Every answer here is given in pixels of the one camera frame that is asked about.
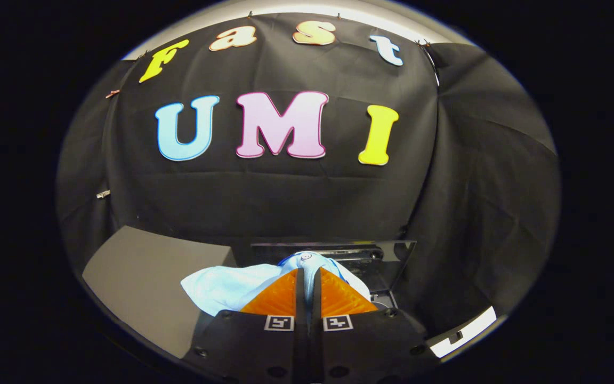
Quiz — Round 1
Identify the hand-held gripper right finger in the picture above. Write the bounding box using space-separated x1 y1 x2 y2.
308 266 442 383

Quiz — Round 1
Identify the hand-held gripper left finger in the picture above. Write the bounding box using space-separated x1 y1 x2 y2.
190 268 308 383

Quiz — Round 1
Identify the black backdrop cloth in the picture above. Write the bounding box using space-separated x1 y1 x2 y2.
56 13 561 338

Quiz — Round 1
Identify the light blue polo shirt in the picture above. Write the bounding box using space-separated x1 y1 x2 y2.
181 251 371 316

